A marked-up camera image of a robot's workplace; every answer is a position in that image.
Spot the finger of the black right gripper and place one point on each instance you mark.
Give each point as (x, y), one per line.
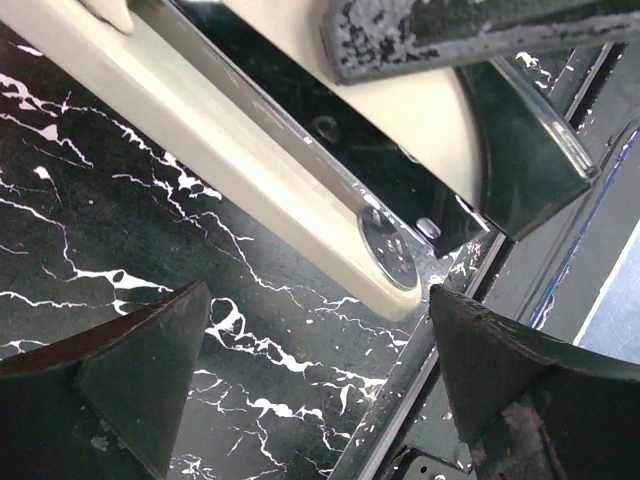
(371, 40)

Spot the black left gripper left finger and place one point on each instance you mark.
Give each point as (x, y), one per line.
(106, 403)

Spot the beige stapler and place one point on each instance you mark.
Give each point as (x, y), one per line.
(242, 93)

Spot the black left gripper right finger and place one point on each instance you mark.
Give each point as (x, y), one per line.
(530, 406)

